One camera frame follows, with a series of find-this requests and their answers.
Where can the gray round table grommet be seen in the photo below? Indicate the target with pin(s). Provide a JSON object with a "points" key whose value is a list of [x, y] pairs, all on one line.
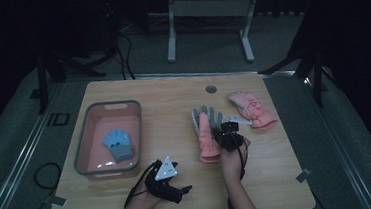
{"points": [[211, 89]]}

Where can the silver floor rail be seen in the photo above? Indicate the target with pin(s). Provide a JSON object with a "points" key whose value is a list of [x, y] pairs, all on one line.
{"points": [[20, 161], [345, 158]]}

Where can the gray tape strip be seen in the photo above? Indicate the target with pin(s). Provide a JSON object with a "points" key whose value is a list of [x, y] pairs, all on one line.
{"points": [[59, 201], [303, 175]]}

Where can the white metal desk frame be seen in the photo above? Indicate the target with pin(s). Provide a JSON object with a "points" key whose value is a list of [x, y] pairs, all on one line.
{"points": [[211, 7]]}

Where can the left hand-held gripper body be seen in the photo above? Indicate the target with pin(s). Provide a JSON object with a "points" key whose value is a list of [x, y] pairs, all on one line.
{"points": [[166, 170]]}

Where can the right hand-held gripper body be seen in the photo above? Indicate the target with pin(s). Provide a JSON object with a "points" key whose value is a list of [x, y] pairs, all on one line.
{"points": [[229, 137]]}

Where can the person's left hand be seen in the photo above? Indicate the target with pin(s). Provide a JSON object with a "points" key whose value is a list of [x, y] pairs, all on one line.
{"points": [[144, 196]]}

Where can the black tripod stand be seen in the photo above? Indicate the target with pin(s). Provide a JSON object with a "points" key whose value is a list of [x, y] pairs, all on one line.
{"points": [[42, 82], [318, 84]]}

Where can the dotted blue gray knit glove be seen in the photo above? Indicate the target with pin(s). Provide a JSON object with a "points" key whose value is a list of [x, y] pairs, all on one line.
{"points": [[119, 146]]}

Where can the pink basin with gray rim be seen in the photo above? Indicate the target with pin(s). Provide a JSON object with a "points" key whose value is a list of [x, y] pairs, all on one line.
{"points": [[96, 138]]}

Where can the person's right hand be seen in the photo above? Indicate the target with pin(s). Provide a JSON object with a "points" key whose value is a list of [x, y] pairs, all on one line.
{"points": [[233, 162]]}

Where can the pink ski glove gray palm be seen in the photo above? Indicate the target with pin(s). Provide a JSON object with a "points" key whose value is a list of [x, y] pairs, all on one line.
{"points": [[207, 139]]}

